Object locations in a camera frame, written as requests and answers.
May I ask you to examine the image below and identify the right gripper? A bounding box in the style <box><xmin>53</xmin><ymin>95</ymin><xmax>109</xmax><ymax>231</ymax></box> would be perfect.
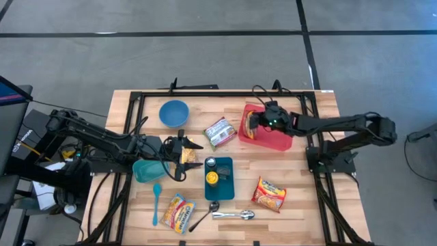
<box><xmin>249</xmin><ymin>100</ymin><xmax>294</xmax><ymax>133</ymax></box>

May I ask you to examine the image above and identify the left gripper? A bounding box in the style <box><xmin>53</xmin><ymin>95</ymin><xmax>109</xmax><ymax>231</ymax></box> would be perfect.
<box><xmin>147</xmin><ymin>135</ymin><xmax>205</xmax><ymax>181</ymax></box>

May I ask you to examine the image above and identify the yellow ramen noodle packet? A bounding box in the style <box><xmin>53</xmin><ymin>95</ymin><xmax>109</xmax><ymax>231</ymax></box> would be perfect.
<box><xmin>180</xmin><ymin>137</ymin><xmax>200</xmax><ymax>164</ymax></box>

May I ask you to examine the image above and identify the red Maruchan ramen packet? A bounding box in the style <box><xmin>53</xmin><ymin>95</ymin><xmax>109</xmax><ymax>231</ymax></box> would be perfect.
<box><xmin>245</xmin><ymin>111</ymin><xmax>263</xmax><ymax>140</ymax></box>
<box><xmin>251</xmin><ymin>176</ymin><xmax>287</xmax><ymax>213</ymax></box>

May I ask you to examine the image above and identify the red plastic bin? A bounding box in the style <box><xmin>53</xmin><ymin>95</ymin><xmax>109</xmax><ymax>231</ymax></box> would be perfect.
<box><xmin>238</xmin><ymin>103</ymin><xmax>294</xmax><ymax>152</ymax></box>

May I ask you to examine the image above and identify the yellow-lid crunchy chili jar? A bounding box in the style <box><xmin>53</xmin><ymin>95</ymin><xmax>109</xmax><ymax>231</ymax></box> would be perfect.
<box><xmin>206</xmin><ymin>171</ymin><xmax>219</xmax><ymax>188</ymax></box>

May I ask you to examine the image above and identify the green pepper tin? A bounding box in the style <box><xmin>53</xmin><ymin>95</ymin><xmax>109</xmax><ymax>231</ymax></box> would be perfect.
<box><xmin>216</xmin><ymin>165</ymin><xmax>232</xmax><ymax>181</ymax></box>

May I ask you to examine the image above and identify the lime chili shrimp ramen packet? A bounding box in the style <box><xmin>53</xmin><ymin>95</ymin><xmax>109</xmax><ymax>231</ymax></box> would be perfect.
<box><xmin>202</xmin><ymin>116</ymin><xmax>238</xmax><ymax>152</ymax></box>

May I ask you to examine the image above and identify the Maruchan beef ramen packet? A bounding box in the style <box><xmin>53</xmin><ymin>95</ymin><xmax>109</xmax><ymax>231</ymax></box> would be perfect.
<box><xmin>160</xmin><ymin>193</ymin><xmax>197</xmax><ymax>235</ymax></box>

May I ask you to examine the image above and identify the green-teal small plastic bin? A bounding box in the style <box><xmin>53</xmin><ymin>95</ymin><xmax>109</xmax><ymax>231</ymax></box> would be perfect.
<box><xmin>132</xmin><ymin>159</ymin><xmax>171</xmax><ymax>184</ymax></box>

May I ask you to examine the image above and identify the blue bowl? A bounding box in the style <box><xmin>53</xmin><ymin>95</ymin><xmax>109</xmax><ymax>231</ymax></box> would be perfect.
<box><xmin>158</xmin><ymin>99</ymin><xmax>191</xmax><ymax>129</ymax></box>

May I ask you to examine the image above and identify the teal plastic spoon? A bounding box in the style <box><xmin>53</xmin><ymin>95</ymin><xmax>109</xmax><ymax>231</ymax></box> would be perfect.
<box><xmin>152</xmin><ymin>182</ymin><xmax>163</xmax><ymax>227</ymax></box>

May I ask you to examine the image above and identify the teal-blue rectangular plastic bin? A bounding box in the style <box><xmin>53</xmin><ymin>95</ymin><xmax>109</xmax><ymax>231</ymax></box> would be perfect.
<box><xmin>203</xmin><ymin>156</ymin><xmax>236</xmax><ymax>202</ymax></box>

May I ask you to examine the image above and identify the black spoon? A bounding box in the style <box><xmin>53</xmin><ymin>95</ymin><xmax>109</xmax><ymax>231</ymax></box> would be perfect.
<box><xmin>188</xmin><ymin>200</ymin><xmax>221</xmax><ymax>233</ymax></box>

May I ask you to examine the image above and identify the silver metal spoon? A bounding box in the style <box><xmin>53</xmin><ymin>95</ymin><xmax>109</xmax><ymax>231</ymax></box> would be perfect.
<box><xmin>211</xmin><ymin>209</ymin><xmax>255</xmax><ymax>221</ymax></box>

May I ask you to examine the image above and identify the black equipment stand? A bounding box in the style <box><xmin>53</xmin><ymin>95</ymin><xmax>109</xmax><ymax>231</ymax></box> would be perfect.
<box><xmin>5</xmin><ymin>156</ymin><xmax>93</xmax><ymax>206</ymax></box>

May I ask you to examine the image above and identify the white paper sheet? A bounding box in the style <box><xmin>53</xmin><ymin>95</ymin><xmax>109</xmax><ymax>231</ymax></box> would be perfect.
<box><xmin>32</xmin><ymin>161</ymin><xmax>66</xmax><ymax>211</ymax></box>

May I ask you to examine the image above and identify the black box with white print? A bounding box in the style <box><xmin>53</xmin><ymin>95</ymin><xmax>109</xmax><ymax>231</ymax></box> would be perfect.
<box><xmin>12</xmin><ymin>109</ymin><xmax>72</xmax><ymax>161</ymax></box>

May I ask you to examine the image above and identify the grey stand foot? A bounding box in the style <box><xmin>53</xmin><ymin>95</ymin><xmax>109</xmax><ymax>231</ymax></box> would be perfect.
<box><xmin>406</xmin><ymin>122</ymin><xmax>437</xmax><ymax>144</ymax></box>

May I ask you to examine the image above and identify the grey computer monitor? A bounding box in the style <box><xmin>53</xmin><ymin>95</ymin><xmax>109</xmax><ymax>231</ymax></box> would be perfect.
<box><xmin>0</xmin><ymin>75</ymin><xmax>34</xmax><ymax>177</ymax></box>

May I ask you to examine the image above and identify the black table frame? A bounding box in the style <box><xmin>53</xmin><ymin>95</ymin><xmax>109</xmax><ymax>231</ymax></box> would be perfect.
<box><xmin>79</xmin><ymin>89</ymin><xmax>373</xmax><ymax>246</ymax></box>

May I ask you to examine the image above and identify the black table-edge bracket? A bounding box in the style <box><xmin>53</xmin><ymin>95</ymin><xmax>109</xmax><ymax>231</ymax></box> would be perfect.
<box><xmin>157</xmin><ymin>77</ymin><xmax>220</xmax><ymax>91</ymax></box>

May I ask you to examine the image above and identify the thin black cable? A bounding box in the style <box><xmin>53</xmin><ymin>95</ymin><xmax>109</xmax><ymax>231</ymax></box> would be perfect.
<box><xmin>31</xmin><ymin>99</ymin><xmax>109</xmax><ymax>119</ymax></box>

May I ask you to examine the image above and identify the black floor cable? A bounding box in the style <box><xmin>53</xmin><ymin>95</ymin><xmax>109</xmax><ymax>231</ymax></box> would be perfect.
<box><xmin>404</xmin><ymin>131</ymin><xmax>437</xmax><ymax>182</ymax></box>

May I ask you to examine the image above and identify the yellow cable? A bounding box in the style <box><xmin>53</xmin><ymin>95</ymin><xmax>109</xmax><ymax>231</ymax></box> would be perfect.
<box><xmin>23</xmin><ymin>141</ymin><xmax>52</xmax><ymax>161</ymax></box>

